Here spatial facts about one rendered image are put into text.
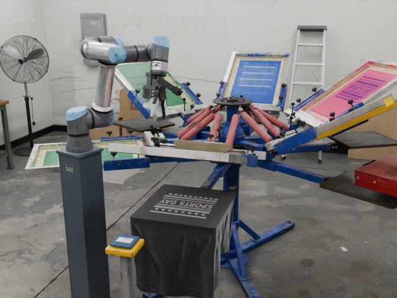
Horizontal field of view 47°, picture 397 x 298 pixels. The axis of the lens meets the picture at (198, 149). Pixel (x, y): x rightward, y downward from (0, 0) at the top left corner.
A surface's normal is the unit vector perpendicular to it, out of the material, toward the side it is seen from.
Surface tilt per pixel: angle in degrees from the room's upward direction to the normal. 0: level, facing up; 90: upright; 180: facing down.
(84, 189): 90
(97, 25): 90
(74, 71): 90
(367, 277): 0
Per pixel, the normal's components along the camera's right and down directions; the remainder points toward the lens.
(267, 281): 0.00, -0.96
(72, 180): -0.57, 0.23
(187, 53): -0.29, 0.27
